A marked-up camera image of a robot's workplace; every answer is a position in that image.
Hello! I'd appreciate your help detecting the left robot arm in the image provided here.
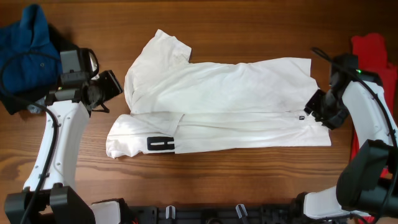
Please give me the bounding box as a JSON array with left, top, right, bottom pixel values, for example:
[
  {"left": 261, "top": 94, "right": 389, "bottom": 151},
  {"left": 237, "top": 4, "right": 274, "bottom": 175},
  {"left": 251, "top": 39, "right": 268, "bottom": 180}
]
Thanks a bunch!
[{"left": 4, "top": 48, "right": 123, "bottom": 223}]

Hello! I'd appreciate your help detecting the black folded shirt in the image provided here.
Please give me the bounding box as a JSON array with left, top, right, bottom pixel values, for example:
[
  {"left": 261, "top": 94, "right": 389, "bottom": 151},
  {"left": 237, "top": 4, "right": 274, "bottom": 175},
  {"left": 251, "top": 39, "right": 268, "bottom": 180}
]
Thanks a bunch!
[{"left": 0, "top": 24, "right": 81, "bottom": 116}]

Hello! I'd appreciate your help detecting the grey folded shirt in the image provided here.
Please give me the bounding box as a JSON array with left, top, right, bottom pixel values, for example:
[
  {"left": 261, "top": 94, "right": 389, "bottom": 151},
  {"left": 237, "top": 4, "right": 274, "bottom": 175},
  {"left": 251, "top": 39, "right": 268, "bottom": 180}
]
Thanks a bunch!
[{"left": 27, "top": 97, "right": 45, "bottom": 114}]

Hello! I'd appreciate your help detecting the red t-shirt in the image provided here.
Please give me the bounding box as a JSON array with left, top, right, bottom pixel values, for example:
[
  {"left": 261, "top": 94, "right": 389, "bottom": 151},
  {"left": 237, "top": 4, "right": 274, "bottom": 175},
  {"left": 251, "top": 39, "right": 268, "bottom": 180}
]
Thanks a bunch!
[{"left": 349, "top": 32, "right": 398, "bottom": 224}]

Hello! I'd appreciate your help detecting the blue folded polo shirt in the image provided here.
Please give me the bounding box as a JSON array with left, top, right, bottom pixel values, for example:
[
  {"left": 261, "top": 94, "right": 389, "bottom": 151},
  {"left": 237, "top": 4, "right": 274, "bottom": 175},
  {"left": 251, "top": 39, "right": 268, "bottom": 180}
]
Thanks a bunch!
[{"left": 1, "top": 4, "right": 62, "bottom": 93}]

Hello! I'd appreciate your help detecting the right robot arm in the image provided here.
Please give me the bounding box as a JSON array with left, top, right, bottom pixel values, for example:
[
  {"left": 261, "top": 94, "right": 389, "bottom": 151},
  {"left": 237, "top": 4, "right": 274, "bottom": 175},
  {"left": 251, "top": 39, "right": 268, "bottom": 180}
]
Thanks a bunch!
[{"left": 290, "top": 48, "right": 397, "bottom": 223}]

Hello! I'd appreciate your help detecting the white printed t-shirt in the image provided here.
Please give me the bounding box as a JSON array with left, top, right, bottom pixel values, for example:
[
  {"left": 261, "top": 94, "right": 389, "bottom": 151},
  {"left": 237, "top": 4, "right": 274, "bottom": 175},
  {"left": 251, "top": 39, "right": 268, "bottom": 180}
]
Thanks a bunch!
[{"left": 106, "top": 30, "right": 331, "bottom": 158}]

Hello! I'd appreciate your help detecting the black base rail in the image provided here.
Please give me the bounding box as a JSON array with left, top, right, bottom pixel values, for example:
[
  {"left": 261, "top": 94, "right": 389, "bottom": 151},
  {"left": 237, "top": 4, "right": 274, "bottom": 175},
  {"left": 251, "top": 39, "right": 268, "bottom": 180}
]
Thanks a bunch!
[{"left": 124, "top": 203, "right": 348, "bottom": 224}]

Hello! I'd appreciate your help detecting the right black cable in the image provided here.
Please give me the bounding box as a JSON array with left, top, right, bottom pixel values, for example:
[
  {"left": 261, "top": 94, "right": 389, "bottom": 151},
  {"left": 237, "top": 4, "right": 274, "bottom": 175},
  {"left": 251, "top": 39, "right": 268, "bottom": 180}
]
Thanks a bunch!
[{"left": 310, "top": 46, "right": 398, "bottom": 224}]

